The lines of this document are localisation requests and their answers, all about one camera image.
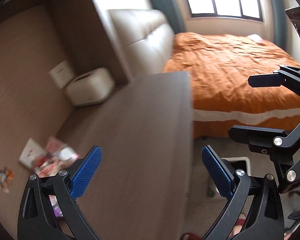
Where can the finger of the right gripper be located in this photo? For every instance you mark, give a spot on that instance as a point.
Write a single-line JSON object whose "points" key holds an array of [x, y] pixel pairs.
{"points": [[266, 80], [258, 139]]}

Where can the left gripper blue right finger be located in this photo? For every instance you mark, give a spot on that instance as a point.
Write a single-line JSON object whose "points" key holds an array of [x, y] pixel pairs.
{"points": [[265, 217]]}

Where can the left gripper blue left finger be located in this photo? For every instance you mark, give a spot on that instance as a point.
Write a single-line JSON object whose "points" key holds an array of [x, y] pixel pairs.
{"points": [[37, 218]]}

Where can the white trash bin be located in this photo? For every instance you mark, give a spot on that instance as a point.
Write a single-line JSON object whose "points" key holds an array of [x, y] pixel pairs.
{"points": [[224, 174]]}

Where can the purple foil wrapper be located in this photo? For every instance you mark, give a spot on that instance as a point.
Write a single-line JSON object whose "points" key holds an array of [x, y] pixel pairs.
{"points": [[55, 206]]}

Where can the orange bed blanket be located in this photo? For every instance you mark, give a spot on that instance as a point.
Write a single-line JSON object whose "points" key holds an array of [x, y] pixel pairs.
{"points": [[219, 68]]}

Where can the red white crumpled wrappers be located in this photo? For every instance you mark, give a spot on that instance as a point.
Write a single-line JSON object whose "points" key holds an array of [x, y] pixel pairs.
{"points": [[51, 164]]}

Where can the pink white sachet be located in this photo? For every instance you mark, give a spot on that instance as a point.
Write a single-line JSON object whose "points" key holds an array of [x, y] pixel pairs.
{"points": [[54, 146]]}

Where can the cream padded headboard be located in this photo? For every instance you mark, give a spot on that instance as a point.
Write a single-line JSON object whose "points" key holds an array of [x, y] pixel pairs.
{"points": [[146, 38]]}

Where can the teal curtain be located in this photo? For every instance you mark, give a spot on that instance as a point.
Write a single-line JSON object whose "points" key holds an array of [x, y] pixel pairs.
{"points": [[171, 10]]}

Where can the cream tissue box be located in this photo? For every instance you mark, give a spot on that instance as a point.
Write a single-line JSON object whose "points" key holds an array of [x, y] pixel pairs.
{"points": [[90, 88]]}

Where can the cartoon stickers on wall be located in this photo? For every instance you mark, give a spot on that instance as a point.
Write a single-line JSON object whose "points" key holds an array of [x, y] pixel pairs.
{"points": [[6, 178]]}

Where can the white wall socket centre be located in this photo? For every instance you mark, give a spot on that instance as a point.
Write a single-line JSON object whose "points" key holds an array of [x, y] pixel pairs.
{"points": [[31, 153]]}

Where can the white wall socket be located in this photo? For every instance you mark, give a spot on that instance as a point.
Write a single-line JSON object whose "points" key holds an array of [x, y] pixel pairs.
{"points": [[31, 153], [62, 74]]}

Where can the white wall socket right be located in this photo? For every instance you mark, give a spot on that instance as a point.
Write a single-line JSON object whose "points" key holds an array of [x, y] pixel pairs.
{"points": [[62, 74]]}

